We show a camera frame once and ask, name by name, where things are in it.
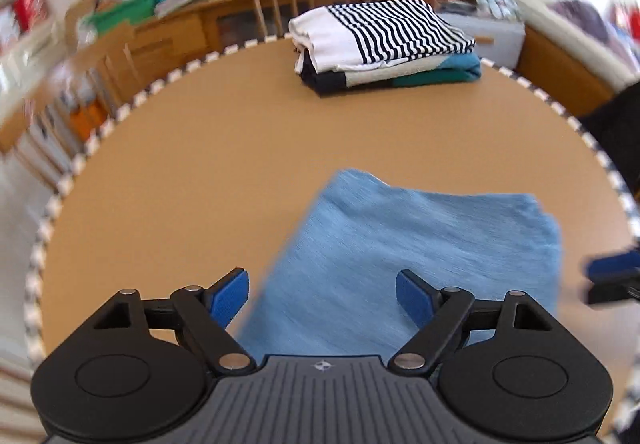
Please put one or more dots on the teal navy cream garment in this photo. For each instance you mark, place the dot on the teal navy cream garment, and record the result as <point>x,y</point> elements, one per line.
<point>450,71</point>

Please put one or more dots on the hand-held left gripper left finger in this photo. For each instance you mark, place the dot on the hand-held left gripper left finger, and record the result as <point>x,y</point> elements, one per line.
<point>231,296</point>

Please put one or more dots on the green folder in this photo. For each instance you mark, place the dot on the green folder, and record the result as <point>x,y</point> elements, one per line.
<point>125,11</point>

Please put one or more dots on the white storage box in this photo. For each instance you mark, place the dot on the white storage box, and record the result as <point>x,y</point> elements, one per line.
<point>492,36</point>

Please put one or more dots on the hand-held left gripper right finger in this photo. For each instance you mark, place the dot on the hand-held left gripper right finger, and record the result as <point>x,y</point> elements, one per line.
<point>414,296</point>

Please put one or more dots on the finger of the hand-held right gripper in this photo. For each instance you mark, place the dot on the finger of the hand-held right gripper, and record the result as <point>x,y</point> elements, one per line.
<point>612,265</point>
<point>615,290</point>

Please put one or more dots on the blue jeans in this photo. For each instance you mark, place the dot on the blue jeans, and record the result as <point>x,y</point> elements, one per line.
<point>400,234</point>

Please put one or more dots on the navy white striped shirt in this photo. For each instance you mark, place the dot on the navy white striped shirt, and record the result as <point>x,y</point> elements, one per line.
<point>390,31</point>

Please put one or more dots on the wooden sideboard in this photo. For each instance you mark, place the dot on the wooden sideboard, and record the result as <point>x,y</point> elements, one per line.
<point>170,28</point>

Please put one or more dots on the purple cloth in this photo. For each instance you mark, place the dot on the purple cloth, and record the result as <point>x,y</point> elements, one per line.
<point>580,16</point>

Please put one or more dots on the dark cloth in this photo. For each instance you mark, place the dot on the dark cloth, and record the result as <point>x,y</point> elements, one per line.
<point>617,133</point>

